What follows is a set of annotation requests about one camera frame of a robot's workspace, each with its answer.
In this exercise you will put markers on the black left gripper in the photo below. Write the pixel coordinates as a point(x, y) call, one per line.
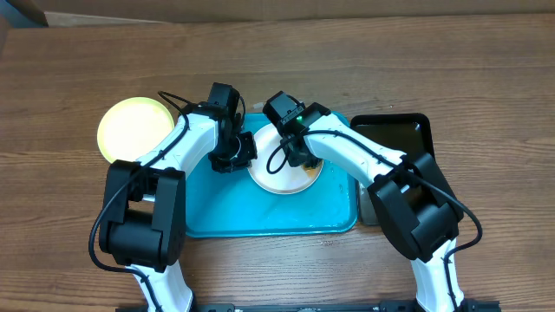
point(221, 165)

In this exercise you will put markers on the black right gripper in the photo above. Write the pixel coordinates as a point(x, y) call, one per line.
point(303, 160)

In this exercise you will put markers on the pinkish white plate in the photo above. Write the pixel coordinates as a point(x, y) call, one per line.
point(289, 179)

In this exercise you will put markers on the yellow green plate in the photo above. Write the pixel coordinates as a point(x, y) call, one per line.
point(132, 128)

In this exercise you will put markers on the green yellow sponge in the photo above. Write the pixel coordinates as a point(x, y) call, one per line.
point(313, 169)

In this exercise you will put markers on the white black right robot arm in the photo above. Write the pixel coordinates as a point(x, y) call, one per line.
point(413, 202)

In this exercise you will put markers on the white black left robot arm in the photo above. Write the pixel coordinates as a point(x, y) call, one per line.
point(142, 224)

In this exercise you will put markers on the teal plastic tray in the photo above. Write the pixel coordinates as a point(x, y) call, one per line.
point(233, 205)

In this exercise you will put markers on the black water basin tray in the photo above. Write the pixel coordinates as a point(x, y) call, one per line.
point(410, 133)

